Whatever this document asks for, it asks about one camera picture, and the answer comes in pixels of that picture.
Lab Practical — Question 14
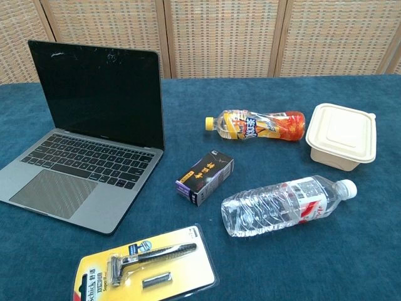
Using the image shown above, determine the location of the woven rattan folding screen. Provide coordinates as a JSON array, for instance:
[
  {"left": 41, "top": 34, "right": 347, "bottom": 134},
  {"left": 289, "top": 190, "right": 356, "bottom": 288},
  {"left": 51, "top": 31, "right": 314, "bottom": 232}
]
[{"left": 0, "top": 0, "right": 401, "bottom": 85}]

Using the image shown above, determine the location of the small black purple carton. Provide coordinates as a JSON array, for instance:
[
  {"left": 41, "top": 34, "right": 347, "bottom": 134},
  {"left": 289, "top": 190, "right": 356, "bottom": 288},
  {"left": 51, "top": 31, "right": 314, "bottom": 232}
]
[{"left": 174, "top": 149, "right": 235, "bottom": 208}]

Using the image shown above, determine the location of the grey laptop computer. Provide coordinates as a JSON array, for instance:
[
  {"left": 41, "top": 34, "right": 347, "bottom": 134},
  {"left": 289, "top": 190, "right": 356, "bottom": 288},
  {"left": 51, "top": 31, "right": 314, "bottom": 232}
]
[{"left": 0, "top": 40, "right": 166, "bottom": 236}]

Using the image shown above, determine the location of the yellow razor blister pack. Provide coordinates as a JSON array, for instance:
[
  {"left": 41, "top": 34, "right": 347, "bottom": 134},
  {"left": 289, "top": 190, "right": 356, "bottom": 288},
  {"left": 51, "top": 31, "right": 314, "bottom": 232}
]
[{"left": 71, "top": 224, "right": 219, "bottom": 301}]

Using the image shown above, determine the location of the beige lidded food container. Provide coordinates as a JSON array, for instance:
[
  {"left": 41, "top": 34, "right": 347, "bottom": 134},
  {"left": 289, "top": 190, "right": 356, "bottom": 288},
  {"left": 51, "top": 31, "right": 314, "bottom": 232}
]
[{"left": 306, "top": 103, "right": 377, "bottom": 172}]

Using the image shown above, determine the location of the orange iced tea bottle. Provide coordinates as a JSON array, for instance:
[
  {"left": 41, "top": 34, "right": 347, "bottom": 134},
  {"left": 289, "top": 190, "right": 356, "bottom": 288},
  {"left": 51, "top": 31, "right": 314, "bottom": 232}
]
[{"left": 205, "top": 108, "right": 306, "bottom": 142}]

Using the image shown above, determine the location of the blue carpet table cover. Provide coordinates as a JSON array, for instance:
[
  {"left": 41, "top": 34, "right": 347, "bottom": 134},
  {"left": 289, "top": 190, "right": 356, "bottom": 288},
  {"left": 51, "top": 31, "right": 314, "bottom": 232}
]
[{"left": 0, "top": 73, "right": 401, "bottom": 301}]

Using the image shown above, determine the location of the clear plastic water bottle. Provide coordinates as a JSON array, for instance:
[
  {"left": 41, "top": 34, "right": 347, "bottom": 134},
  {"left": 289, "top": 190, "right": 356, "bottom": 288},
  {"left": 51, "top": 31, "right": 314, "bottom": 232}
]
[{"left": 221, "top": 176, "right": 358, "bottom": 238}]

